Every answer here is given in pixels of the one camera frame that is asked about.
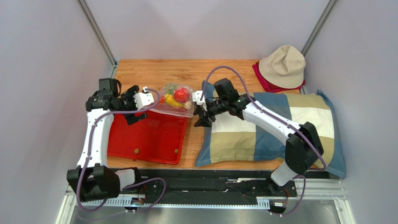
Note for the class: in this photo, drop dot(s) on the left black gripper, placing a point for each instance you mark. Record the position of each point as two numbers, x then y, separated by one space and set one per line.
129 94

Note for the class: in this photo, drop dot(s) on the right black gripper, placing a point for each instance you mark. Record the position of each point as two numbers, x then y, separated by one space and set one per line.
204 111

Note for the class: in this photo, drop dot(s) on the clear zip top bag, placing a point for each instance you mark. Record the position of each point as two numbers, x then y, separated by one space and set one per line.
175 111

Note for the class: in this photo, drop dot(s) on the red yellow apple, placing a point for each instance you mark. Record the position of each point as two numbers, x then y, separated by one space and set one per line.
181 94

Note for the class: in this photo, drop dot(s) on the orange carrot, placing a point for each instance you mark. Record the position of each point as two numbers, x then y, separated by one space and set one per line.
162 99

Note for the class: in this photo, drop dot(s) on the yellow mango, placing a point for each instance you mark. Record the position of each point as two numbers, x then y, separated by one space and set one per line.
170 100

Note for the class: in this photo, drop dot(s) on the white green cauliflower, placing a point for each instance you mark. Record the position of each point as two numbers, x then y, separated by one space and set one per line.
170 88

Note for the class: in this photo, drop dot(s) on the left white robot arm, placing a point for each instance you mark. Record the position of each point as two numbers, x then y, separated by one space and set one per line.
92 179

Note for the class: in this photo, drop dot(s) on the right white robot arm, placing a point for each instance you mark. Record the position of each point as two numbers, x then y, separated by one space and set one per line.
302 142

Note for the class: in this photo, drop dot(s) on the plaid blue beige pillow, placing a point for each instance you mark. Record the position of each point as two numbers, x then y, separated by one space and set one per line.
233 139

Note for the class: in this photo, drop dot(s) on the red plastic tray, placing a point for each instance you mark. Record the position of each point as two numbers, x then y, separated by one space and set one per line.
156 137

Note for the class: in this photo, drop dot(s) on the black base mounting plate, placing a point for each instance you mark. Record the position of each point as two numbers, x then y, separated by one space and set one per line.
209 187

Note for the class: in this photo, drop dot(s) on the red folded cloth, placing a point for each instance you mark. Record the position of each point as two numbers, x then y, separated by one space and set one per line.
267 86

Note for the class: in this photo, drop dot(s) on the beige bucket hat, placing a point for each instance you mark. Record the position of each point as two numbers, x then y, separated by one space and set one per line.
284 67

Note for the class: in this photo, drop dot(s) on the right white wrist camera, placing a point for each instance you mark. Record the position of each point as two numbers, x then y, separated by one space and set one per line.
199 99

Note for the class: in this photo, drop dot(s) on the aluminium frame rail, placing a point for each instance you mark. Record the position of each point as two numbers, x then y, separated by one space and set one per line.
321 200

